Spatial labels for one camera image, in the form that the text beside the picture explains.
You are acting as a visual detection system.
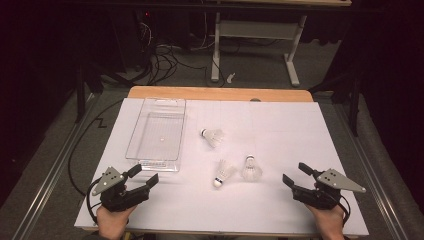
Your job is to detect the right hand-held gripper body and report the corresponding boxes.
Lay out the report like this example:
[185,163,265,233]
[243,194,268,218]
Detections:
[291,167,367,211]

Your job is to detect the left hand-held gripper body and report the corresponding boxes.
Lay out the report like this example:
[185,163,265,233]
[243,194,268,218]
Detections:
[91,166,151,213]

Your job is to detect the white plastic shuttlecock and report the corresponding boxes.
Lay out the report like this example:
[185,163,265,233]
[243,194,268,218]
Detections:
[240,154,264,183]
[213,159,237,188]
[199,128,225,149]

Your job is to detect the clear plastic tray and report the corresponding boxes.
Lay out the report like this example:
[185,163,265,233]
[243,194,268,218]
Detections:
[124,97,187,173]

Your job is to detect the person's left hand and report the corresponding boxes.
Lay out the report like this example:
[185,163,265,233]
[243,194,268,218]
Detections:
[95,203,138,240]

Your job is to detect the person's right hand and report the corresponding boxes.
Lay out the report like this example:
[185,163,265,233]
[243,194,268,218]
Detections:
[305,203,346,240]

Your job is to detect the black metal stand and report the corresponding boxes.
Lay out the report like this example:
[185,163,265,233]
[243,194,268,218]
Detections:
[74,63,104,124]
[308,71,363,138]

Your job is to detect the left hand-held gripper cable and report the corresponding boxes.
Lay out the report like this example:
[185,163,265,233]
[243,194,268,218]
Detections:
[85,178,103,225]

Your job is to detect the hand-held gripper cable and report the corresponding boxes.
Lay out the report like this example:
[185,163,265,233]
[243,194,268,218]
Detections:
[339,194,352,226]
[85,178,103,225]

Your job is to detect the right hand-held gripper cable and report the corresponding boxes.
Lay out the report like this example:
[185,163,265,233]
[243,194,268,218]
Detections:
[339,194,352,226]

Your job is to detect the long black floor cable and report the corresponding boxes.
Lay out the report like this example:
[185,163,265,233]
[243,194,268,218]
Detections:
[67,98,125,197]

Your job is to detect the metal floor rail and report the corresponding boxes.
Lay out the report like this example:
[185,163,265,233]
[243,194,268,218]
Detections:
[11,93,101,240]
[328,99,413,240]

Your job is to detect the tangle of black floor cables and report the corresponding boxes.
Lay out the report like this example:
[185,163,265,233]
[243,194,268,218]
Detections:
[134,19,221,88]

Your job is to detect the white metal desk frame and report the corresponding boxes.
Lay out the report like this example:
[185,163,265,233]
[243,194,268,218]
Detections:
[210,0,353,88]

